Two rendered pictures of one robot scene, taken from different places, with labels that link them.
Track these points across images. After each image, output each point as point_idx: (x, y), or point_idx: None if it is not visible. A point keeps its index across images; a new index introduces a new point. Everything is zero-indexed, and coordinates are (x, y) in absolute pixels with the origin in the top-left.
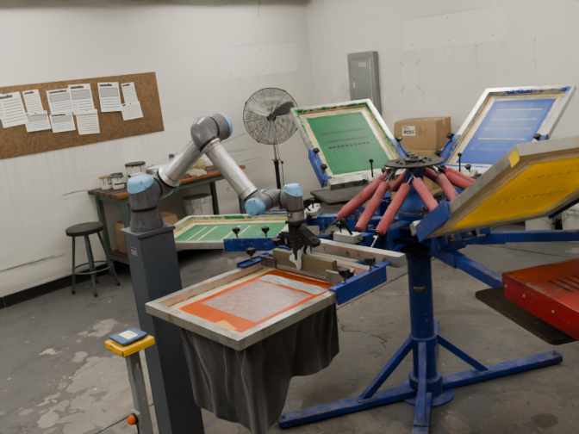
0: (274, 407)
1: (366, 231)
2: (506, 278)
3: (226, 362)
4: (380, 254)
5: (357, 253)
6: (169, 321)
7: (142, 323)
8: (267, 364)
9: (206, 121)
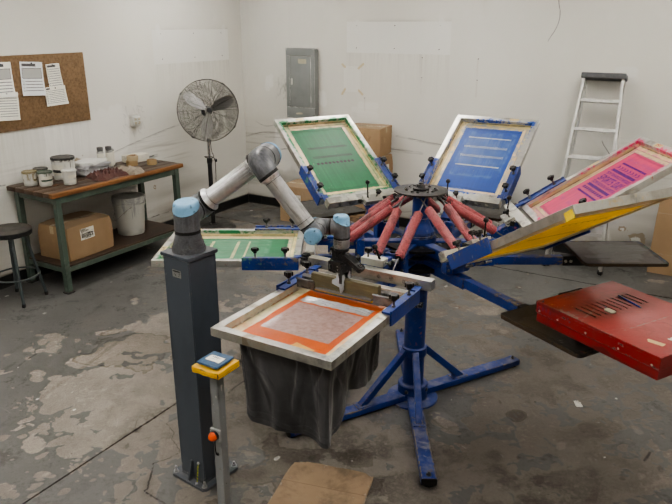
0: (336, 418)
1: (383, 254)
2: (540, 305)
3: (297, 379)
4: (413, 279)
5: (388, 277)
6: (242, 344)
7: (175, 343)
8: (336, 380)
9: (266, 153)
